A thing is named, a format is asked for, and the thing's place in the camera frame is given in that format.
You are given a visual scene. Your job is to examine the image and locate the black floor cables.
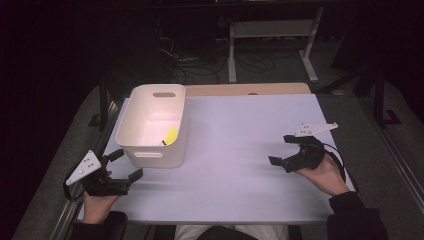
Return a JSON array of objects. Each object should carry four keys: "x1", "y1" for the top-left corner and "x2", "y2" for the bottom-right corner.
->
[{"x1": 155, "y1": 16, "x2": 298, "y2": 85}]

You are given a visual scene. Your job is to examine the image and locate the black metal stand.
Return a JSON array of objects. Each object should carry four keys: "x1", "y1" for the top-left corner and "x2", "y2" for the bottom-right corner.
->
[
  {"x1": 87, "y1": 77, "x2": 114, "y2": 132},
  {"x1": 372, "y1": 65, "x2": 403, "y2": 130}
]

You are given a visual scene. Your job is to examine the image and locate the aluminium rail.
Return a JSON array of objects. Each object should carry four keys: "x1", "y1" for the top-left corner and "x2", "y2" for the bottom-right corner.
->
[
  {"x1": 361, "y1": 98, "x2": 424, "y2": 215},
  {"x1": 49, "y1": 99, "x2": 125, "y2": 240}
]

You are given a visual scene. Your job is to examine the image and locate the yellow shuttlecock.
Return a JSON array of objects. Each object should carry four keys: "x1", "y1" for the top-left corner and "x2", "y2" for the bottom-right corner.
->
[{"x1": 161, "y1": 126, "x2": 179, "y2": 147}]

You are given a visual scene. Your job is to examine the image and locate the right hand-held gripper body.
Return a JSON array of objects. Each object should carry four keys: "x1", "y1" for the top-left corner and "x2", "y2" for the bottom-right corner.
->
[{"x1": 282, "y1": 122, "x2": 339, "y2": 174}]

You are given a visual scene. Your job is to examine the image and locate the white plastic bin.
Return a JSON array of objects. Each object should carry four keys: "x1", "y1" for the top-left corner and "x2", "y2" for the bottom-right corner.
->
[{"x1": 115, "y1": 83, "x2": 190, "y2": 169}]

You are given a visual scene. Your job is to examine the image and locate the person's left hand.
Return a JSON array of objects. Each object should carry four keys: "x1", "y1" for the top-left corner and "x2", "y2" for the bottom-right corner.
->
[{"x1": 80, "y1": 191, "x2": 122, "y2": 225}]

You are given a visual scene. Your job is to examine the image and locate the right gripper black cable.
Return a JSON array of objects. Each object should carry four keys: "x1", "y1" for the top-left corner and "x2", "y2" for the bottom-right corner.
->
[{"x1": 320, "y1": 142, "x2": 364, "y2": 198}]

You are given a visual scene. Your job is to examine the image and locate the wooden desk board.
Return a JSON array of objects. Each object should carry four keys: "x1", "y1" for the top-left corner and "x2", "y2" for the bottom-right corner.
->
[{"x1": 184, "y1": 82, "x2": 312, "y2": 98}]

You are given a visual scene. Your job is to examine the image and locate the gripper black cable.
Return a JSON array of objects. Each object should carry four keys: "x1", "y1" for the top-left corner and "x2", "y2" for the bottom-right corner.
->
[
  {"x1": 62, "y1": 164, "x2": 85, "y2": 203},
  {"x1": 320, "y1": 142, "x2": 364, "y2": 198}
]

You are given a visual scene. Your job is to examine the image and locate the white metal table frame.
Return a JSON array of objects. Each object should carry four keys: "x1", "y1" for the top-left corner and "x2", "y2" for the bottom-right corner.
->
[{"x1": 227, "y1": 6, "x2": 325, "y2": 84}]

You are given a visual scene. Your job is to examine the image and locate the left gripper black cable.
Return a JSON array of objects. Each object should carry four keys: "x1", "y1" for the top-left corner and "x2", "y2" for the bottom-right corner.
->
[{"x1": 62, "y1": 164, "x2": 85, "y2": 203}]

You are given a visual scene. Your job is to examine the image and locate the person's torso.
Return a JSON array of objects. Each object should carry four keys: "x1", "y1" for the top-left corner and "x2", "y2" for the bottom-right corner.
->
[{"x1": 173, "y1": 224, "x2": 290, "y2": 240}]

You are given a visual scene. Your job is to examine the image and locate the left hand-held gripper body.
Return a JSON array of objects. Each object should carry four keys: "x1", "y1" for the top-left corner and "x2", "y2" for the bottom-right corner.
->
[{"x1": 64, "y1": 149, "x2": 132, "y2": 197}]

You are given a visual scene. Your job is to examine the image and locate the person's right hand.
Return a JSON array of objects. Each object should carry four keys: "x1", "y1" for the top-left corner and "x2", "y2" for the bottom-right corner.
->
[{"x1": 294, "y1": 153, "x2": 352, "y2": 197}]

